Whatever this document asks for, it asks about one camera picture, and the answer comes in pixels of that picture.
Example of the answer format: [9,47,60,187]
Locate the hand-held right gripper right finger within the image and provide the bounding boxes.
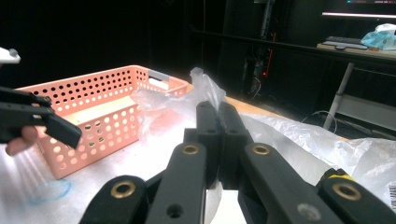
[219,102,254,190]

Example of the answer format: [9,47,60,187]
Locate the blue plastic bag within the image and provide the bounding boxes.
[361,22,396,52]

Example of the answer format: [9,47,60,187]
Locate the black keyboard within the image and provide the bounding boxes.
[321,35,369,50]

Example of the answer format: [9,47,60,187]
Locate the pink perforated plastic basket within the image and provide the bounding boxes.
[17,64,190,180]

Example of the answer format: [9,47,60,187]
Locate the computer monitor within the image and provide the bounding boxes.
[321,0,396,20]

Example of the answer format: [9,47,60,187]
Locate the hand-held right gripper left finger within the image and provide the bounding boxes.
[183,101,223,189]

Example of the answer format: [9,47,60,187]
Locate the white floor cable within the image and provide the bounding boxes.
[300,110,339,134]

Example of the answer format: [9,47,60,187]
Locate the white-legged wooden desk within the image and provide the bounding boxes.
[316,42,396,132]

